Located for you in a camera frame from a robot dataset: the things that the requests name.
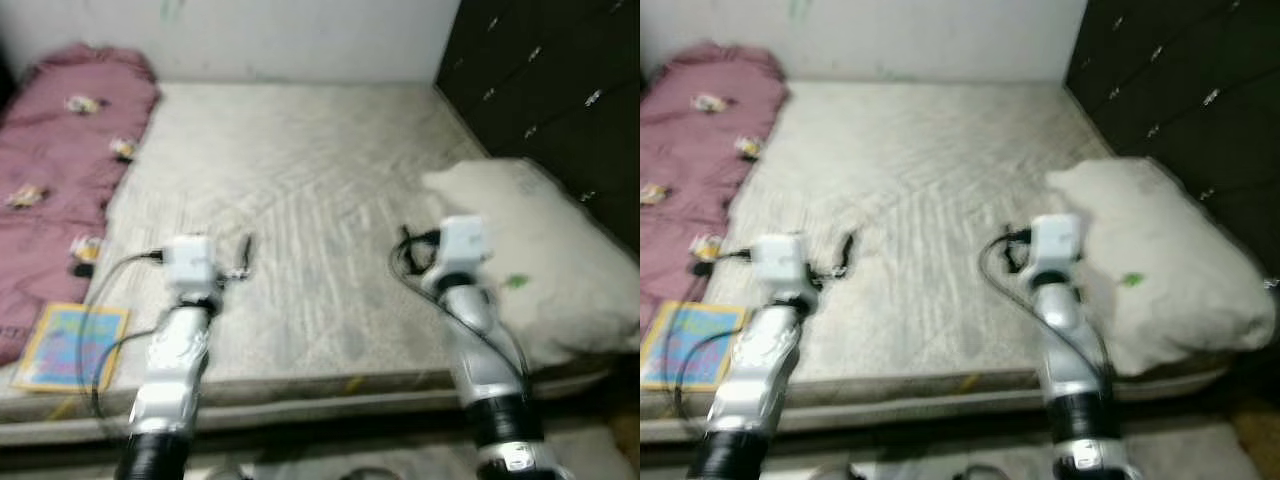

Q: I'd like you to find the blue children's book yellow border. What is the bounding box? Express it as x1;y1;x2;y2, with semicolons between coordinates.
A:
12;302;131;393
640;300;749;393

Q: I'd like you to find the white quilted mattress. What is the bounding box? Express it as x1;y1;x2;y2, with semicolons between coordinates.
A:
0;80;616;446
640;80;1241;441

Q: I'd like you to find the white pillow with tree print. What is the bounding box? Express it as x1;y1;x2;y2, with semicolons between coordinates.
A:
1045;155;1279;379
420;158;641;369

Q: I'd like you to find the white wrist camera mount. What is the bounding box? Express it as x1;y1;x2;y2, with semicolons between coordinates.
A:
425;215;493;291
750;233;813;301
163;235;221;301
1020;213;1086;286

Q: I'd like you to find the dark tufted headboard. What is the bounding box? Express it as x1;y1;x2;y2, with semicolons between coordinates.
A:
435;0;641;251
1065;0;1280;281

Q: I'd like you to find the purple blanket with penguin print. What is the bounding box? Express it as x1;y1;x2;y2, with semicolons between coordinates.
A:
0;42;161;366
640;42;791;336

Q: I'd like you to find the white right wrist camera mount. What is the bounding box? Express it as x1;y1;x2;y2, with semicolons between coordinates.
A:
1020;213;1086;286
425;215;493;291

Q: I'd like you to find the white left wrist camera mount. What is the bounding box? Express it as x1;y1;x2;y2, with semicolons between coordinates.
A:
163;235;221;301
750;233;813;301

